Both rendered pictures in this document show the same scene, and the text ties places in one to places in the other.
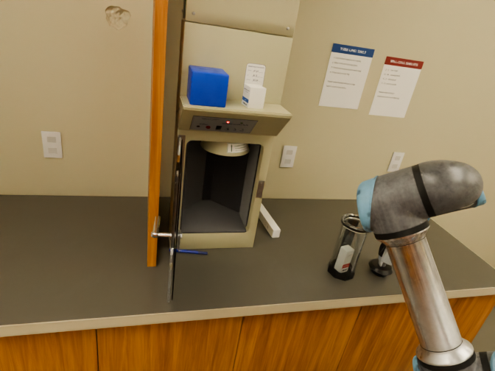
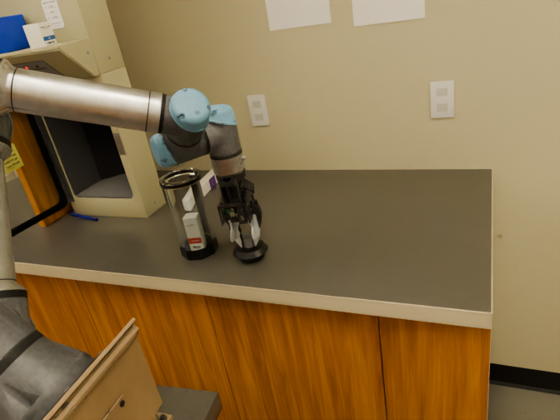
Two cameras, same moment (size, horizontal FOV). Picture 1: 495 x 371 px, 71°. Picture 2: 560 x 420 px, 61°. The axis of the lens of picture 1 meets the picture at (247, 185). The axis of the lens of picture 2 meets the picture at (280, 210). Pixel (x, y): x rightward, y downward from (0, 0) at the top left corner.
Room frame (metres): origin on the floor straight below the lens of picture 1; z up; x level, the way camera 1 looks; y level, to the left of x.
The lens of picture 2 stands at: (0.42, -1.37, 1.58)
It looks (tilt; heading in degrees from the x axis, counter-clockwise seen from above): 26 degrees down; 45
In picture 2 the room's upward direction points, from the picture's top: 10 degrees counter-clockwise
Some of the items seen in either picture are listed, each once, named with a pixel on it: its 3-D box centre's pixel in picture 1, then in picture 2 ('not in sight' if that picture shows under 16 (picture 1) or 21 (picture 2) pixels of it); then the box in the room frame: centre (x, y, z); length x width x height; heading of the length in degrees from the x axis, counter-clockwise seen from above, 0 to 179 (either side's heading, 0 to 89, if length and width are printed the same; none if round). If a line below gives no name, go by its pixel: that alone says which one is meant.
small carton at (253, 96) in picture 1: (253, 96); (40, 34); (1.04, 0.03, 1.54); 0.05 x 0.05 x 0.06; 26
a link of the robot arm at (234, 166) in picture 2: not in sight; (229, 163); (1.10, -0.57, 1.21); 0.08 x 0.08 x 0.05
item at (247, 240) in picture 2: (381, 265); (249, 246); (1.11, -0.56, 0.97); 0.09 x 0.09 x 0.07
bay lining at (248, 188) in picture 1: (214, 174); (110, 134); (1.20, 0.13, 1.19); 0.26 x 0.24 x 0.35; 108
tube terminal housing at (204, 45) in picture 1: (218, 141); (97, 95); (1.20, 0.13, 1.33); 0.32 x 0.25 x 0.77; 108
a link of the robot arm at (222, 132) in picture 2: not in sight; (219, 131); (1.09, -0.57, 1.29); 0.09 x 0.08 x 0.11; 161
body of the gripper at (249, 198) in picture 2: not in sight; (235, 196); (1.09, -0.58, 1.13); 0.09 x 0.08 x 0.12; 33
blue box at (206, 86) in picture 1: (206, 86); (2, 35); (1.00, 0.16, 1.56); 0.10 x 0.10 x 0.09; 18
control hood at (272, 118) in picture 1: (233, 121); (38, 66); (1.03, 0.07, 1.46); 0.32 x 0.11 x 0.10; 108
